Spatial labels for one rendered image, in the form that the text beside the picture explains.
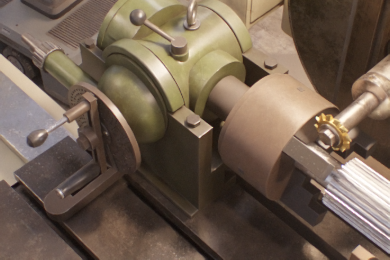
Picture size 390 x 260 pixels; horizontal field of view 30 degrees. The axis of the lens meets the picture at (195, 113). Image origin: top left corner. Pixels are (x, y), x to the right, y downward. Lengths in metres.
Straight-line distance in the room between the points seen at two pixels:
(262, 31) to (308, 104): 2.05
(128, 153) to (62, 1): 1.73
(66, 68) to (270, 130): 0.43
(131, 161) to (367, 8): 0.48
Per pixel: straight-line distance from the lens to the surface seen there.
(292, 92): 1.18
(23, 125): 1.91
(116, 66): 1.28
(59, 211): 1.38
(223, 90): 1.25
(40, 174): 1.47
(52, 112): 1.96
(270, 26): 3.23
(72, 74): 1.35
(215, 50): 1.29
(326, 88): 1.46
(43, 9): 2.92
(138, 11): 1.25
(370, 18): 1.27
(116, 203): 1.40
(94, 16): 2.90
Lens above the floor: 2.16
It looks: 49 degrees down
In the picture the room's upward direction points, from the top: straight up
